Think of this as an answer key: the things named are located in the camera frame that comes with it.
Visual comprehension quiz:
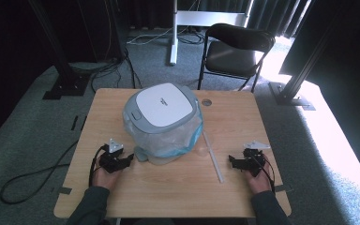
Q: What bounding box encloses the right hand-held gripper black cable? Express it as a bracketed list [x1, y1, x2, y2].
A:
[252, 155, 277, 193]

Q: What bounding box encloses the black metal stand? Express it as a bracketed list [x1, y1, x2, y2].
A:
[27, 0, 92, 101]
[268, 0, 354, 112]

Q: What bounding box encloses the left hand-held gripper black cable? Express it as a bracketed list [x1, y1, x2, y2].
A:
[88, 144, 110, 188]

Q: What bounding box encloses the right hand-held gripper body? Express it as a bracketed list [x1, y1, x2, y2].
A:
[237, 140, 272, 178]

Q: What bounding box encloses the black folding chair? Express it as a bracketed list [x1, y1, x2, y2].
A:
[197, 22, 277, 94]

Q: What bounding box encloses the white metal stand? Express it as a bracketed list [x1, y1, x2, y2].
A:
[169, 0, 255, 67]

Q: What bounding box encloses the black tape strip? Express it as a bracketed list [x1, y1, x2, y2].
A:
[70, 114, 80, 131]

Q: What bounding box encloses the hand-held gripper black cable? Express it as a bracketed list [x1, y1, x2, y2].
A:
[88, 144, 110, 188]
[252, 155, 277, 193]

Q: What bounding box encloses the white plastic straw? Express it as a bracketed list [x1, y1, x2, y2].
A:
[202, 130, 225, 184]

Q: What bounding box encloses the long black floor cable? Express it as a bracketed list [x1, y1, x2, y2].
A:
[0, 140, 80, 205]

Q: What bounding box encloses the person's right hand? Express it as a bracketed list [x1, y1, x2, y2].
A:
[244, 162, 274, 195]

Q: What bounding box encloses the person's left hand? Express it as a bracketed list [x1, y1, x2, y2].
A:
[92, 156, 124, 190]

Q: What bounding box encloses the grey white lidded trash can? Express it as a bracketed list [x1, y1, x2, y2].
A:
[122, 82, 204, 166]

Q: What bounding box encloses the white floor cable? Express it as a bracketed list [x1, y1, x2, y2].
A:
[126, 25, 174, 45]

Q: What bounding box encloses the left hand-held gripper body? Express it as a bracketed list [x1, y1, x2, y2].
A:
[98, 138, 129, 174]

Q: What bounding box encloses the bundle of black floor cables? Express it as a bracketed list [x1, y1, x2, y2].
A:
[69, 46, 143, 94]

